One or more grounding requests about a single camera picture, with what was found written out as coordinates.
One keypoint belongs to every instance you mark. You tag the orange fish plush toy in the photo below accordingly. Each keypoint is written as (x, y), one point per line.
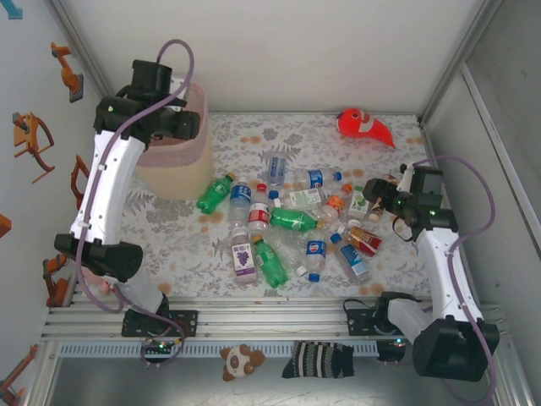
(355, 122)

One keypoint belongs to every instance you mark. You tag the aluminium frame post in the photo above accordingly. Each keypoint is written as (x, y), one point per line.
(71, 25)
(469, 42)

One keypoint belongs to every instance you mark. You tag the orange label bottle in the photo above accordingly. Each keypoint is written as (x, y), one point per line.
(335, 204)

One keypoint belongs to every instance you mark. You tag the brown white panda plush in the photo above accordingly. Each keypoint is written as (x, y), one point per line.
(236, 363)

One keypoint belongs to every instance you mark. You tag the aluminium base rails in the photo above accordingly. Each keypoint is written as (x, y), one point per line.
(274, 325)

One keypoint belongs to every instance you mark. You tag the crushed clear plastic bottle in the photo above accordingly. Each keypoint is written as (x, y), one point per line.
(287, 249)

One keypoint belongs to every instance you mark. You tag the blue label water bottle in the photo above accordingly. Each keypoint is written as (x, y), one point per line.
(240, 195)

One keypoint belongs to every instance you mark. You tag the crushed green soda bottle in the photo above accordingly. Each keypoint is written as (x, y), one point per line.
(291, 218)

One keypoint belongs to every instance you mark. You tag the clear bottle blue label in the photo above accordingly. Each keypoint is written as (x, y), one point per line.
(277, 167)

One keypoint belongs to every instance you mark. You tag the blue wall sticker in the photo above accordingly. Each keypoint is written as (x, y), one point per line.
(12, 8)

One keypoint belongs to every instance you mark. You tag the small circuit board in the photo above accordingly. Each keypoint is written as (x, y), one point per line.
(160, 347)

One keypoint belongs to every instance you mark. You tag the pink mesh waste bin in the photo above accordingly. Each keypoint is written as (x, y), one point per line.
(181, 177)

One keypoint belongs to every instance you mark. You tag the green bottle yellow cap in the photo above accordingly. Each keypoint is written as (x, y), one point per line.
(270, 262)

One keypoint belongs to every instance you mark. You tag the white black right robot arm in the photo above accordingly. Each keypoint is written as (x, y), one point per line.
(448, 270)

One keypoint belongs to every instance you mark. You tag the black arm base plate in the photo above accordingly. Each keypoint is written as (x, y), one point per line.
(359, 321)
(186, 323)

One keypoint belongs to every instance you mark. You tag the red label water bottle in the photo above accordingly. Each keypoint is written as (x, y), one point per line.
(258, 215)

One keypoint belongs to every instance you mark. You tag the red tea bottle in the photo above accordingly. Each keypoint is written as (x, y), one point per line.
(364, 240)

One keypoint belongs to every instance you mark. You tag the purple grape juice bottle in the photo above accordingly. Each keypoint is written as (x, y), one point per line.
(244, 258)

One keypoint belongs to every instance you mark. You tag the white green label bottle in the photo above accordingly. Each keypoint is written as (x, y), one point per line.
(304, 197)

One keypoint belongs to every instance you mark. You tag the light blue label bottle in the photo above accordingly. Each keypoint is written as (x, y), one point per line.
(354, 259)

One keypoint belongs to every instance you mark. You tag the black white striped sock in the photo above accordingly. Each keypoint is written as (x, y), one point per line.
(317, 359)

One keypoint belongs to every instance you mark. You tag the pink plush toy polka dots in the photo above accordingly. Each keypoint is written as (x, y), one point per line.
(103, 287)

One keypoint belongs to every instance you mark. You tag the grey floral tablecloth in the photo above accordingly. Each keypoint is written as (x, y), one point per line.
(304, 127)

